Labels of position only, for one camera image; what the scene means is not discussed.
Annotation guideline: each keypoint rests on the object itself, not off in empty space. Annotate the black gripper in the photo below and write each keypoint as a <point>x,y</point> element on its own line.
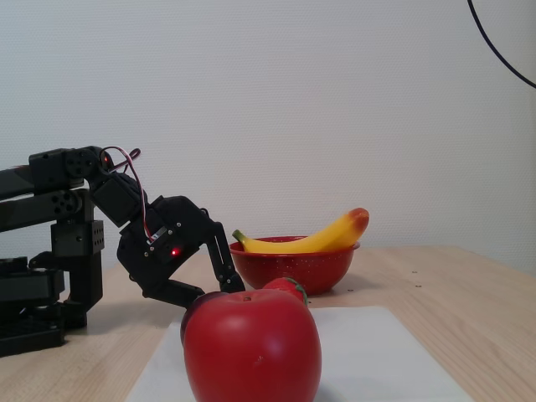
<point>177,234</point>

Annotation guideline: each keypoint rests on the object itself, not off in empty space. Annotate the yellow plastic banana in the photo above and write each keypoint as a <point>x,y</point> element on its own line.
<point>318,240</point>

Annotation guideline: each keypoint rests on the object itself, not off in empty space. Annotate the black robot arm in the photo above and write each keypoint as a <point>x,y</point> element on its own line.
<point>46,205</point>

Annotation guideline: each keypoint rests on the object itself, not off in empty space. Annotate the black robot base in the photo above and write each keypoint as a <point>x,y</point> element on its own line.
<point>25,289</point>

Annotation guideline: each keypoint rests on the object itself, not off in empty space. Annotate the red speckled enamel bowl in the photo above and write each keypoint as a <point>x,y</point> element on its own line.
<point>293,270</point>

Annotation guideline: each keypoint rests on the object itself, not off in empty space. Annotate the dark purple plastic plum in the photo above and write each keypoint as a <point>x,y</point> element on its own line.
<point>192,312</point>

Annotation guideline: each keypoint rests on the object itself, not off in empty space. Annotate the red plastic strawberry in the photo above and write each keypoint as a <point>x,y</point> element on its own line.
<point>285,287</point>

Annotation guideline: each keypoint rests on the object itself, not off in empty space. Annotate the red plastic apple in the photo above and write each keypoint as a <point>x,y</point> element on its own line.
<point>251,347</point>

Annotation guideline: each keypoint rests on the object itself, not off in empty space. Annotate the white paper sheet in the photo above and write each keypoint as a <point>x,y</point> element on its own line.
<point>368,356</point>

